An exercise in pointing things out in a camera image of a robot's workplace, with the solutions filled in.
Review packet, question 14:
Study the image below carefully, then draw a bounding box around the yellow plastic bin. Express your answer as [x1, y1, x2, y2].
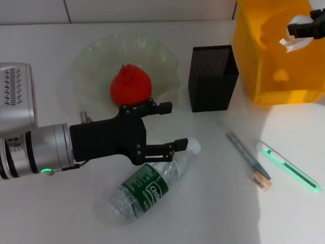
[233, 0, 325, 107]

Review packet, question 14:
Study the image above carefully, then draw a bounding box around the green glass fruit plate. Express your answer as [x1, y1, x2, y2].
[70, 34, 181, 120]

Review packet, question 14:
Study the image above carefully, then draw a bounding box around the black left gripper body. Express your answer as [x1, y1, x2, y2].
[69, 104, 148, 166]

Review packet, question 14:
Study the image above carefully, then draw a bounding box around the clear green-label water bottle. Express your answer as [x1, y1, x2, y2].
[109, 137, 202, 225]

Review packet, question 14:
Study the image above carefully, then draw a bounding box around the black mesh pen holder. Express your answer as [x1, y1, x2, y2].
[187, 45, 240, 113]

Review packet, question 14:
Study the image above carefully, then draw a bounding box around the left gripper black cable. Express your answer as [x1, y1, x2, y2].
[48, 111, 92, 176]

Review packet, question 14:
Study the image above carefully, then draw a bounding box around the grey pen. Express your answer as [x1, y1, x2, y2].
[226, 131, 272, 180]

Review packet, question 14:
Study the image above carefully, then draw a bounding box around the white paper ball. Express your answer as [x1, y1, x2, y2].
[279, 15, 314, 53]

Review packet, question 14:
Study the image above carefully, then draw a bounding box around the small tan eraser block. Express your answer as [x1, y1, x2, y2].
[251, 171, 273, 192]

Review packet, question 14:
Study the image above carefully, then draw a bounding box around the green white utility knife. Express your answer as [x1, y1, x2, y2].
[255, 141, 322, 195]

